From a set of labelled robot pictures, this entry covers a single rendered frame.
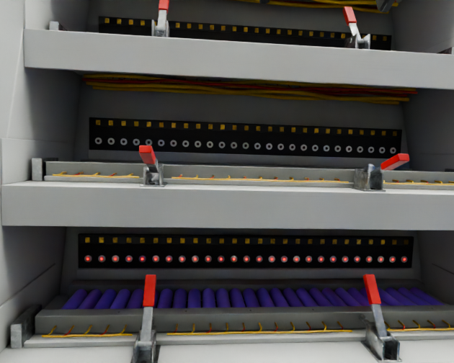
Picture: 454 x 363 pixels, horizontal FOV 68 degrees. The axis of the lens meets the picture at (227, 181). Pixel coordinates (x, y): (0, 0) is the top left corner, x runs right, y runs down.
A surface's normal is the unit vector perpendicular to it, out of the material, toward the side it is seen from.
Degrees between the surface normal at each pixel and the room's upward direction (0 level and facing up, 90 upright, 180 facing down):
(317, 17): 90
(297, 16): 90
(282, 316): 107
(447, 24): 90
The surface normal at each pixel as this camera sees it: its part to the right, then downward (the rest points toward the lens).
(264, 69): 0.09, 0.09
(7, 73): 0.09, -0.21
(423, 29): -1.00, -0.02
